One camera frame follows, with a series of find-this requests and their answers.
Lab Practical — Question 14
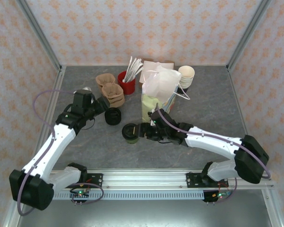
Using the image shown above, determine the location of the aluminium table side rail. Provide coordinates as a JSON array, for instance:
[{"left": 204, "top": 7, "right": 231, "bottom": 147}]
[
  {"left": 28, "top": 66, "right": 67, "bottom": 171},
  {"left": 226, "top": 66, "right": 262, "bottom": 171}
]

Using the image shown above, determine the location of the white paper-wrapped straw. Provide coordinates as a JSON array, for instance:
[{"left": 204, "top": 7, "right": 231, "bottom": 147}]
[
  {"left": 129, "top": 65, "right": 144, "bottom": 83},
  {"left": 124, "top": 56, "right": 133, "bottom": 83},
  {"left": 125, "top": 57, "right": 137, "bottom": 83},
  {"left": 127, "top": 58, "right": 140, "bottom": 83},
  {"left": 128, "top": 60, "right": 143, "bottom": 83}
]

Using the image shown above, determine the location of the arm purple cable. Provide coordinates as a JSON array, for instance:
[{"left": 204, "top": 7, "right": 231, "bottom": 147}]
[
  {"left": 155, "top": 104, "right": 272, "bottom": 204},
  {"left": 17, "top": 89, "right": 104, "bottom": 216}
]

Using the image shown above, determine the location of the grey metal base tray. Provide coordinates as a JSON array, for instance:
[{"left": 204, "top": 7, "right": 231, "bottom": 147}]
[{"left": 3, "top": 189, "right": 284, "bottom": 227}]

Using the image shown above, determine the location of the black plastic cup lid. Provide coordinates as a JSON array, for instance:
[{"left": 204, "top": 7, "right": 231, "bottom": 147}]
[
  {"left": 104, "top": 108, "right": 122, "bottom": 122},
  {"left": 122, "top": 122, "right": 140, "bottom": 140},
  {"left": 104, "top": 114, "right": 122, "bottom": 126}
]

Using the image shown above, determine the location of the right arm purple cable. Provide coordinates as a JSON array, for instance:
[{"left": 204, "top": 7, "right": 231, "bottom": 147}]
[{"left": 155, "top": 104, "right": 272, "bottom": 204}]

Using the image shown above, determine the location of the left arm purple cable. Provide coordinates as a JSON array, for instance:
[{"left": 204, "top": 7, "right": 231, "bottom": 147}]
[{"left": 17, "top": 89, "right": 104, "bottom": 216}]

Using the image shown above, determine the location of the small control circuit board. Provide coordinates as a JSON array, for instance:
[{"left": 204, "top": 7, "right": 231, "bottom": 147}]
[
  {"left": 69, "top": 188, "right": 91, "bottom": 205},
  {"left": 202, "top": 189, "right": 231, "bottom": 204}
]

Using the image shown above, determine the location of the brown pulp cup carrier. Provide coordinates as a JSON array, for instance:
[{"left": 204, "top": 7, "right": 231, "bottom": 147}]
[
  {"left": 96, "top": 74, "right": 125, "bottom": 100},
  {"left": 96, "top": 75, "right": 125, "bottom": 104},
  {"left": 106, "top": 94, "right": 125, "bottom": 107}
]

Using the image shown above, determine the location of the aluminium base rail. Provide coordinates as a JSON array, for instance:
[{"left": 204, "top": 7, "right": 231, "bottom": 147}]
[{"left": 15, "top": 168, "right": 275, "bottom": 190}]

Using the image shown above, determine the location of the grey slotted cable duct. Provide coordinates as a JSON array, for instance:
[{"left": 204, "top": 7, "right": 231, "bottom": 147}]
[{"left": 52, "top": 192, "right": 205, "bottom": 201}]

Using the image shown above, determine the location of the paper takeout bag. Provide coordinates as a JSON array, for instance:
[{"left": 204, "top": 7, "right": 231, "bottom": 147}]
[{"left": 141, "top": 65, "right": 191, "bottom": 119}]

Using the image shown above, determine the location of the aluminium frame post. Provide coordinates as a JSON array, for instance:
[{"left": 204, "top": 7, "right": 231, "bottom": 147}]
[
  {"left": 15, "top": 0, "right": 63, "bottom": 73},
  {"left": 227, "top": 0, "right": 272, "bottom": 71}
]

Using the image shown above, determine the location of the stack of napkins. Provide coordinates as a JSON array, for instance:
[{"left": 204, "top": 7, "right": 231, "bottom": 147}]
[{"left": 139, "top": 58, "right": 176, "bottom": 89}]

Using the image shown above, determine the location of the white napkin stack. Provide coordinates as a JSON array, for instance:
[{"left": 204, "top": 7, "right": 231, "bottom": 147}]
[{"left": 139, "top": 61, "right": 176, "bottom": 84}]

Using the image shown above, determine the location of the red straw cup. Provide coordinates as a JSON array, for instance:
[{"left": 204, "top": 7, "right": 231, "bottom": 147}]
[{"left": 117, "top": 70, "right": 136, "bottom": 95}]

